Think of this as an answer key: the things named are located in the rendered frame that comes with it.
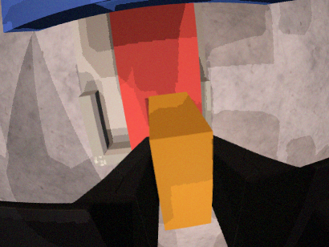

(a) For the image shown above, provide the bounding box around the orange rectangular block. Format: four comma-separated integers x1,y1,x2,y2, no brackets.
148,91,213,230

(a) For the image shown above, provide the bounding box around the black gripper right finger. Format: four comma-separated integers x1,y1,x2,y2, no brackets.
212,136,329,247

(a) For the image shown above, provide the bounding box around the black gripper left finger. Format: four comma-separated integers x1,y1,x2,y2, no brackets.
0,136,160,247

